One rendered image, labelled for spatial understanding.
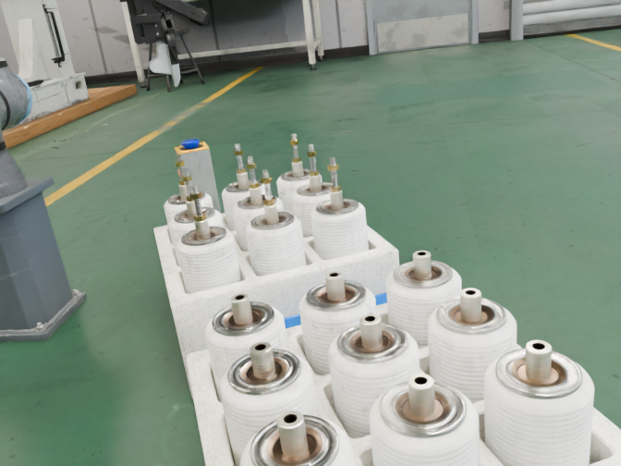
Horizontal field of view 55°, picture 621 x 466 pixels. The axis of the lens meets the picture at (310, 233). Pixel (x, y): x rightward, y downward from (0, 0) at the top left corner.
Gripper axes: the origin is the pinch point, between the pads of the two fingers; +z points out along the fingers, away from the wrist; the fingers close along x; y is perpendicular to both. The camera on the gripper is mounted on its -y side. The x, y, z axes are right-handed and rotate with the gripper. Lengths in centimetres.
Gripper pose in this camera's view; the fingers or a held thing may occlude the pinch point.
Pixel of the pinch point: (177, 79)
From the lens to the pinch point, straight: 135.9
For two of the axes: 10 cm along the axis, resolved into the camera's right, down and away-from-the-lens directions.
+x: 3.1, 3.2, -9.0
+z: 1.2, 9.2, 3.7
